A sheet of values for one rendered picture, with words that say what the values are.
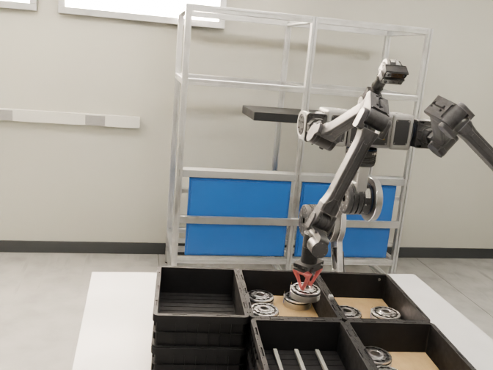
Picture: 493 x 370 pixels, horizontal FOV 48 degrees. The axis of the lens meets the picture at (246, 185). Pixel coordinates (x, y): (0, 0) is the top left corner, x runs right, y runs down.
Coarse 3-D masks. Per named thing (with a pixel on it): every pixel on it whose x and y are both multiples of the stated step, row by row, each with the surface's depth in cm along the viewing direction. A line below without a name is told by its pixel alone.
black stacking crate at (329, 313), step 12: (252, 276) 210; (264, 276) 211; (276, 276) 211; (288, 276) 212; (300, 276) 213; (312, 276) 211; (252, 288) 211; (264, 288) 212; (276, 288) 213; (288, 288) 213; (324, 300) 193; (324, 312) 192
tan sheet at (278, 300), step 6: (276, 300) 209; (282, 300) 209; (276, 306) 204; (282, 306) 204; (312, 306) 206; (282, 312) 200; (288, 312) 200; (294, 312) 200; (300, 312) 201; (306, 312) 201; (312, 312) 202
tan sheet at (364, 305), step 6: (336, 300) 213; (342, 300) 214; (348, 300) 214; (354, 300) 215; (360, 300) 215; (366, 300) 216; (372, 300) 216; (378, 300) 217; (354, 306) 210; (360, 306) 210; (366, 306) 211; (372, 306) 211; (366, 312) 206; (366, 318) 201
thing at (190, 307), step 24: (168, 288) 207; (192, 288) 209; (216, 288) 210; (168, 312) 192; (192, 312) 194; (216, 312) 196; (240, 312) 184; (168, 336) 171; (192, 336) 172; (216, 336) 173; (240, 336) 174
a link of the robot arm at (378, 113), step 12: (372, 96) 183; (360, 108) 189; (372, 108) 180; (384, 108) 183; (336, 120) 205; (348, 120) 196; (372, 120) 179; (384, 120) 180; (312, 132) 216; (324, 132) 210; (336, 132) 206
